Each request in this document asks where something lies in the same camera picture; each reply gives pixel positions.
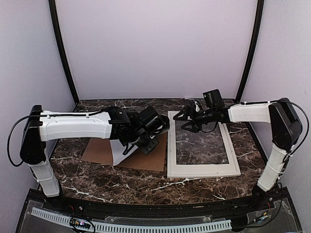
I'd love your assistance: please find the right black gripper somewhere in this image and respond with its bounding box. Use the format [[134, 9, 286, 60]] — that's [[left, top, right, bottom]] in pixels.
[[173, 105, 215, 133]]

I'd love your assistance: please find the clear acrylic sheet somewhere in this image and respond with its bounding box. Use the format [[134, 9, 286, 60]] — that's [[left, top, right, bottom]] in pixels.
[[175, 121, 229, 165]]

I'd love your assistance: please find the landscape photo print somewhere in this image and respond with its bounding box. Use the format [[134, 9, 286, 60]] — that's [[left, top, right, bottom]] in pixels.
[[110, 140, 138, 166]]

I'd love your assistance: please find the white photo mat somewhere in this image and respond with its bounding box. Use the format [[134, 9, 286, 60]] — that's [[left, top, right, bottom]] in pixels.
[[167, 111, 238, 173]]

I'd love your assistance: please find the white picture frame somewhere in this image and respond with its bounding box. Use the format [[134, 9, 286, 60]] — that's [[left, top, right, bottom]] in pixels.
[[166, 110, 242, 179]]

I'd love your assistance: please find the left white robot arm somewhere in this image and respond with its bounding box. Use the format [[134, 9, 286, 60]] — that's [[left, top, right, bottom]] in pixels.
[[20, 105, 167, 212]]

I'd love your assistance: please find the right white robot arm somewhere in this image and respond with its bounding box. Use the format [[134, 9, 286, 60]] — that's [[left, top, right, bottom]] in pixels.
[[173, 98, 303, 192]]

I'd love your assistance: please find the brown cardboard backing board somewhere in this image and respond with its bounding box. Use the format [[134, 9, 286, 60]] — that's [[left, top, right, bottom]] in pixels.
[[82, 133, 167, 171]]

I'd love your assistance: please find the small circuit board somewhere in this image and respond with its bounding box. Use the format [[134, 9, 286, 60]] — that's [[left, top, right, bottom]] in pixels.
[[69, 218, 91, 230]]

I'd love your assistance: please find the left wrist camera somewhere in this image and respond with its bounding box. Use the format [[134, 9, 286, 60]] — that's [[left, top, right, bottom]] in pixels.
[[138, 106, 170, 136]]

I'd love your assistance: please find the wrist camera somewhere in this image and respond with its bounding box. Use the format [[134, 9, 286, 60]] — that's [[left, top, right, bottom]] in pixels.
[[194, 89, 225, 113], [138, 106, 170, 136]]

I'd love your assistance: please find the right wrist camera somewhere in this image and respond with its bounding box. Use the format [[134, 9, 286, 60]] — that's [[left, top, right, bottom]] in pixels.
[[194, 89, 225, 113]]

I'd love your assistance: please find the white slotted cable duct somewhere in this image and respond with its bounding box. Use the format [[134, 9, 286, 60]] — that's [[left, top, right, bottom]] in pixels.
[[31, 207, 232, 233]]

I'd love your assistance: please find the black front rail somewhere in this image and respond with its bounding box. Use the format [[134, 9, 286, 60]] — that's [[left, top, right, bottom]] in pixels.
[[23, 184, 289, 219]]

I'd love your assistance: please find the right black corner post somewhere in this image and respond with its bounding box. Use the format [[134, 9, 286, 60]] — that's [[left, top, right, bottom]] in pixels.
[[235, 0, 264, 102]]

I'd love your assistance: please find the black corner post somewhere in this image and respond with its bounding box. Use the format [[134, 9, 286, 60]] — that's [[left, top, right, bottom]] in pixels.
[[48, 0, 80, 104], [235, 0, 264, 102]]

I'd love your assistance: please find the left black corner post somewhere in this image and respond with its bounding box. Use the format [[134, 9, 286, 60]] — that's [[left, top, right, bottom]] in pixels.
[[48, 0, 80, 104]]

